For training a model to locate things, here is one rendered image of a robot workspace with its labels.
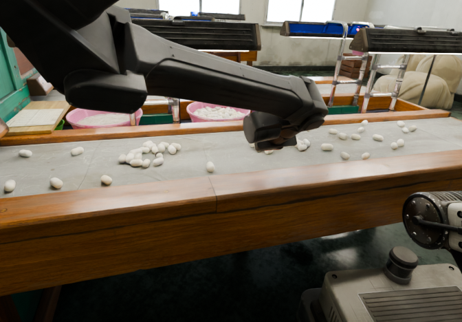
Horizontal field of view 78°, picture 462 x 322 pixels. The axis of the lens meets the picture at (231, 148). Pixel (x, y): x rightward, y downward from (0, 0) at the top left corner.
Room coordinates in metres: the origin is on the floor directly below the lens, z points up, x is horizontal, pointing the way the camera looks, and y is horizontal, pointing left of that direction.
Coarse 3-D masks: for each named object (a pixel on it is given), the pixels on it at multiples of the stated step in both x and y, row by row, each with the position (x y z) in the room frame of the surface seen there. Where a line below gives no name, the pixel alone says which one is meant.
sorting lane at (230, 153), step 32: (320, 128) 1.06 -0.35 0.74; (352, 128) 1.08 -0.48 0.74; (384, 128) 1.10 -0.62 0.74; (448, 128) 1.14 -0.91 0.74; (0, 160) 0.68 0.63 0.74; (32, 160) 0.69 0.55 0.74; (64, 160) 0.70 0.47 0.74; (96, 160) 0.70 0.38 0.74; (192, 160) 0.73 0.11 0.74; (224, 160) 0.75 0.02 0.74; (256, 160) 0.76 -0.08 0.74; (288, 160) 0.77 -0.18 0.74; (320, 160) 0.78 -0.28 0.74; (352, 160) 0.79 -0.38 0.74; (0, 192) 0.53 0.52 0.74; (32, 192) 0.54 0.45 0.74
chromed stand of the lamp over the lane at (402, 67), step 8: (424, 32) 1.06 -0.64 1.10; (456, 32) 1.11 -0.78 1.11; (376, 56) 1.21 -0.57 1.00; (408, 56) 1.26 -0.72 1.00; (376, 64) 1.21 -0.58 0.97; (400, 72) 1.26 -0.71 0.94; (368, 80) 1.22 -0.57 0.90; (400, 80) 1.26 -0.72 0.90; (368, 88) 1.21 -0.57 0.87; (368, 96) 1.21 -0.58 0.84; (376, 96) 1.23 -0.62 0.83; (392, 96) 1.26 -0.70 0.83; (392, 104) 1.26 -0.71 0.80; (360, 112) 1.22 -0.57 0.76
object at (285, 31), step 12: (288, 24) 1.52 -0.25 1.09; (300, 24) 1.55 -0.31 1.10; (312, 24) 1.57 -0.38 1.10; (324, 24) 1.59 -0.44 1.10; (348, 24) 1.63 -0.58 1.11; (300, 36) 1.52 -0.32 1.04; (312, 36) 1.54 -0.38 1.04; (324, 36) 1.56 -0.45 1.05; (336, 36) 1.58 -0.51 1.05; (348, 36) 1.60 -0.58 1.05
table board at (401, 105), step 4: (400, 100) 1.57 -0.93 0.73; (404, 100) 1.56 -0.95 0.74; (396, 104) 1.59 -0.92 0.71; (400, 104) 1.56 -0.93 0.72; (404, 104) 1.54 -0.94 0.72; (408, 104) 1.51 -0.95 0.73; (412, 104) 1.49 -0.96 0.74; (396, 108) 1.58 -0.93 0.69; (400, 108) 1.55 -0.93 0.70; (404, 108) 1.53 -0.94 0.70; (408, 108) 1.51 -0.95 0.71; (412, 108) 1.48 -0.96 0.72; (416, 108) 1.46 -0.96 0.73; (420, 108) 1.44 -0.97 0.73; (424, 108) 1.43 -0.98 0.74; (460, 120) 1.25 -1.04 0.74
